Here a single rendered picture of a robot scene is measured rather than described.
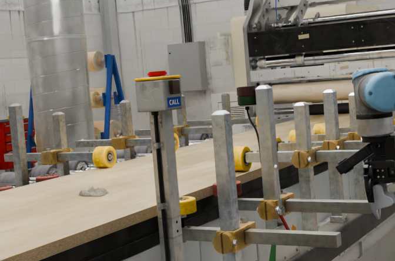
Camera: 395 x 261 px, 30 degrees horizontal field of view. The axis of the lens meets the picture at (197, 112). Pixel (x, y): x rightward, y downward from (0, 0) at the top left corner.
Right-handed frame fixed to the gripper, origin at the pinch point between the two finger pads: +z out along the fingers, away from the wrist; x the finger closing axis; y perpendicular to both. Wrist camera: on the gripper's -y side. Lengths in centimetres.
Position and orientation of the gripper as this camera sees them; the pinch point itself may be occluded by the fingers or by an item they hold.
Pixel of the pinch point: (374, 214)
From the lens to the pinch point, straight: 195.1
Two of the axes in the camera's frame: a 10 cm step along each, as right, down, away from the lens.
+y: 8.6, -0.6, -5.1
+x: 5.0, -0.9, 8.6
